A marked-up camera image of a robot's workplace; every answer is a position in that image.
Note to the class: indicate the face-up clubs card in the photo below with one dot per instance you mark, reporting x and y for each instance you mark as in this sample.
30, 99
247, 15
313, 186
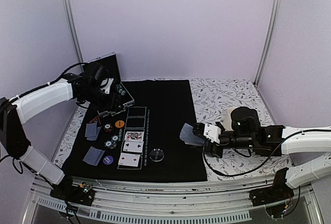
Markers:
132, 147

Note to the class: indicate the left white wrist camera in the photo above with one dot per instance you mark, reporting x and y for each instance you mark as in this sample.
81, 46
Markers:
106, 85

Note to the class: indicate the face-up queen card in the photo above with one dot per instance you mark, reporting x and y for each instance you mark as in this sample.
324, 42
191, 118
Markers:
134, 136

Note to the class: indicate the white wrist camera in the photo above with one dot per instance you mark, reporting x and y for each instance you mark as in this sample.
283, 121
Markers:
207, 131
106, 85

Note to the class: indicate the blue playing card deck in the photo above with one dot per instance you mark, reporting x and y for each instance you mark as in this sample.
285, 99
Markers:
186, 135

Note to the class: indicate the red black triangle piece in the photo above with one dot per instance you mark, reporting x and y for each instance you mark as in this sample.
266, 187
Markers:
95, 119

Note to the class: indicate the aluminium front rail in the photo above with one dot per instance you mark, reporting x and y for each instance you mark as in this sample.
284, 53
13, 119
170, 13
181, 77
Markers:
200, 202

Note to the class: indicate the purple small blind button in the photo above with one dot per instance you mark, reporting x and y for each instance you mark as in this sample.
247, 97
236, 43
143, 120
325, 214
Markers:
108, 160

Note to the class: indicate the right aluminium frame post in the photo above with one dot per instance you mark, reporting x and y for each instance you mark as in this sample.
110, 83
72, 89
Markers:
267, 42

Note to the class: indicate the left aluminium frame post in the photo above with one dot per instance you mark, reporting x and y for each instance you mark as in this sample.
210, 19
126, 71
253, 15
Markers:
72, 29

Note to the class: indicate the cream white cup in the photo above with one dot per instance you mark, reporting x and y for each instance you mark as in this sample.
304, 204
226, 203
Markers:
227, 121

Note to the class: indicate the green white poker chip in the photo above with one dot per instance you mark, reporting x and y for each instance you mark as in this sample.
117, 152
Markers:
115, 138
110, 144

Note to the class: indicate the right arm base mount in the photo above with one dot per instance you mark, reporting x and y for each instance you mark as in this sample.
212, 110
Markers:
278, 191

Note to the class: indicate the orange big blind button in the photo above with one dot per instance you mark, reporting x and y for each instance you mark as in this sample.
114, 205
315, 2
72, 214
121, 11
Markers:
120, 124

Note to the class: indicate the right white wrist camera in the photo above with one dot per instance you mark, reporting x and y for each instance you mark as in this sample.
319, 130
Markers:
207, 131

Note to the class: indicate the black poker mat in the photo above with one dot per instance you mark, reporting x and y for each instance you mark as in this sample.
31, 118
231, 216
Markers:
161, 108

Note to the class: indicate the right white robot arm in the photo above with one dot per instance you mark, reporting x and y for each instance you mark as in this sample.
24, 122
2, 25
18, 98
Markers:
302, 149

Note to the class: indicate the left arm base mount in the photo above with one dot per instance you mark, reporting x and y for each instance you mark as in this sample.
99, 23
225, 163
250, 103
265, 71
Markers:
82, 194

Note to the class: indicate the face-up diamond card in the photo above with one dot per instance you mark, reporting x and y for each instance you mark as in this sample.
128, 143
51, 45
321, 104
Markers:
129, 160

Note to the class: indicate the green chip stack in case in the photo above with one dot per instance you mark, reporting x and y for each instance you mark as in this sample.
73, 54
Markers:
120, 90

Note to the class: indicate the floral white tablecloth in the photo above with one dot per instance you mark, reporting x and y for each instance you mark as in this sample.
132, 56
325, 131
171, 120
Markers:
211, 99

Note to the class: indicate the aluminium frame post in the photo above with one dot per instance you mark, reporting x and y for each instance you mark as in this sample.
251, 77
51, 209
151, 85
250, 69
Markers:
267, 42
72, 29

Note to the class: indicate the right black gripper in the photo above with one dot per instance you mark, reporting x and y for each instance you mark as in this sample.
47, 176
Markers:
213, 151

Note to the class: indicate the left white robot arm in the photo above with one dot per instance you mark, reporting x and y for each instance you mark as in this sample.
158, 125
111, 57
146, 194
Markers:
20, 109

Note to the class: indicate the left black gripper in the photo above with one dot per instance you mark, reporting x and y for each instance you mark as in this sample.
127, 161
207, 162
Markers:
110, 101

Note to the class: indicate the aluminium poker chip case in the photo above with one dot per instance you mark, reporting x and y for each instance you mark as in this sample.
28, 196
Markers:
118, 103

